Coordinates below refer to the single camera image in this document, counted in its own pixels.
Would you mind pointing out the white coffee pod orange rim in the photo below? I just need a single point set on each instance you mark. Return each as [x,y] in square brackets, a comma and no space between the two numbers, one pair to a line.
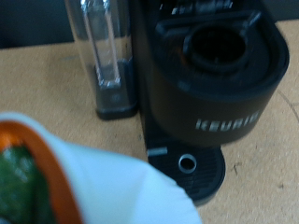
[124,186]

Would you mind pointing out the black Keurig coffee machine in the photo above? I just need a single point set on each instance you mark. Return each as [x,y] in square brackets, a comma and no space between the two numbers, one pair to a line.
[202,105]

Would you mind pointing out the clear water reservoir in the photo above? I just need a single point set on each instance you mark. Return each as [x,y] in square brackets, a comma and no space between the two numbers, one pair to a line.
[106,62]

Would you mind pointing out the black drip tray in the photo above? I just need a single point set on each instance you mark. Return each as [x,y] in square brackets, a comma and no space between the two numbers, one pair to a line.
[205,177]

